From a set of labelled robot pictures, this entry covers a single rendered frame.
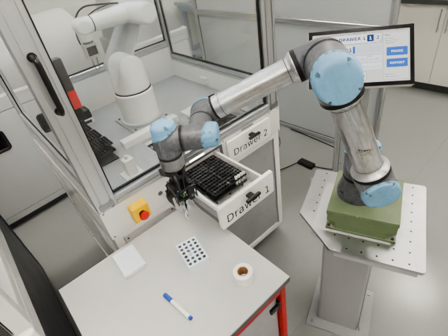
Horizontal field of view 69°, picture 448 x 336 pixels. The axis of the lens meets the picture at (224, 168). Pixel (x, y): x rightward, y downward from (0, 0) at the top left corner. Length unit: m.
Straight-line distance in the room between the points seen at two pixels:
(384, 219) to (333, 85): 0.60
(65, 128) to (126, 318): 0.65
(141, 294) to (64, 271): 1.39
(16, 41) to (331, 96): 0.82
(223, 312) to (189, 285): 0.16
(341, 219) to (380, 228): 0.13
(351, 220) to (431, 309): 0.98
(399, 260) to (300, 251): 1.02
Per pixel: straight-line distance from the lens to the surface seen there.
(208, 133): 0.90
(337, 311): 1.86
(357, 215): 1.26
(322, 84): 0.82
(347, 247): 1.29
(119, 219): 1.37
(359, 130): 0.94
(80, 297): 1.36
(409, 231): 1.39
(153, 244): 1.38
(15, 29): 1.06
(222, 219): 1.22
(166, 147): 0.93
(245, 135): 1.59
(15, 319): 1.15
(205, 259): 1.22
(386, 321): 2.04
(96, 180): 1.24
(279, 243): 2.26
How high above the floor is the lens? 1.76
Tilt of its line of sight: 37 degrees down
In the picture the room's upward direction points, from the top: 10 degrees counter-clockwise
